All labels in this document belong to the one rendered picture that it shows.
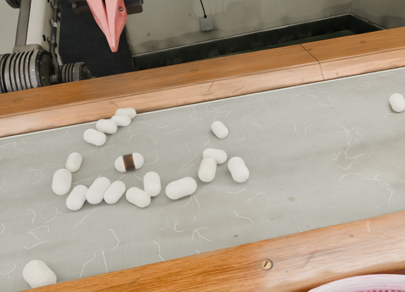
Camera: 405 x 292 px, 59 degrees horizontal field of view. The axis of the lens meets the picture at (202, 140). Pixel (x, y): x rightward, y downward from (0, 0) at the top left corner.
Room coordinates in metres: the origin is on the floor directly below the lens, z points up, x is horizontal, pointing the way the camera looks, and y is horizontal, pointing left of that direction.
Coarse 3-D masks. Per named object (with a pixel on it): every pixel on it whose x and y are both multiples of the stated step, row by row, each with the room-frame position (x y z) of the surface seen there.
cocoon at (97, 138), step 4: (84, 132) 0.43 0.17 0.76; (88, 132) 0.43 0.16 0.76; (92, 132) 0.43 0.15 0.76; (96, 132) 0.43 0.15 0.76; (100, 132) 0.43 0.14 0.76; (84, 136) 0.43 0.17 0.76; (88, 136) 0.43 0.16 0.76; (92, 136) 0.42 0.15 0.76; (96, 136) 0.42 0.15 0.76; (100, 136) 0.42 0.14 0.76; (104, 136) 0.43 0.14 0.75; (88, 140) 0.43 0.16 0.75; (92, 140) 0.42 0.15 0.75; (96, 140) 0.42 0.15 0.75; (100, 140) 0.42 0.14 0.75; (104, 140) 0.42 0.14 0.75; (96, 144) 0.42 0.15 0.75; (100, 144) 0.42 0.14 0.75
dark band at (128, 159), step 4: (124, 156) 0.36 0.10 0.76; (128, 156) 0.36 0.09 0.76; (132, 156) 0.36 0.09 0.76; (124, 160) 0.36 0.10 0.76; (128, 160) 0.36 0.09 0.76; (132, 160) 0.36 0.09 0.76; (124, 164) 0.35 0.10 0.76; (128, 164) 0.35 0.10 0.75; (132, 164) 0.35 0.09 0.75; (128, 168) 0.35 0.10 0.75; (132, 168) 0.35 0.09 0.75
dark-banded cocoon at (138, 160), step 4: (120, 156) 0.37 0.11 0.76; (136, 156) 0.36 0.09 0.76; (140, 156) 0.36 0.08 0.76; (116, 160) 0.36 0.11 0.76; (120, 160) 0.36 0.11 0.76; (136, 160) 0.36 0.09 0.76; (140, 160) 0.36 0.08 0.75; (116, 164) 0.36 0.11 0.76; (120, 164) 0.35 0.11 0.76; (136, 164) 0.35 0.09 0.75; (140, 164) 0.36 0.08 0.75; (116, 168) 0.35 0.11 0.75; (120, 168) 0.35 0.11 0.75; (124, 168) 0.35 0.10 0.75; (136, 168) 0.36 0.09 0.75
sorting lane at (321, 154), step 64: (64, 128) 0.48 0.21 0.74; (128, 128) 0.46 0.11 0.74; (192, 128) 0.44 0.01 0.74; (256, 128) 0.42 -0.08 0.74; (320, 128) 0.40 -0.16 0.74; (384, 128) 0.38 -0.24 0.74; (0, 192) 0.35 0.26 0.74; (256, 192) 0.29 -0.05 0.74; (320, 192) 0.28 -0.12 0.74; (384, 192) 0.27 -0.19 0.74; (0, 256) 0.25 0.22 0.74; (64, 256) 0.24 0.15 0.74; (128, 256) 0.23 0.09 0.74
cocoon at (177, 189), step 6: (180, 180) 0.31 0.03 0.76; (186, 180) 0.30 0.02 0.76; (192, 180) 0.31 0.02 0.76; (168, 186) 0.30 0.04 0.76; (174, 186) 0.30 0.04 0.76; (180, 186) 0.30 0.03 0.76; (186, 186) 0.30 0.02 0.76; (192, 186) 0.30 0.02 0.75; (168, 192) 0.29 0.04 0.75; (174, 192) 0.29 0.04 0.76; (180, 192) 0.29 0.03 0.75; (186, 192) 0.30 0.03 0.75; (192, 192) 0.30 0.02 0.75; (174, 198) 0.29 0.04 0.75
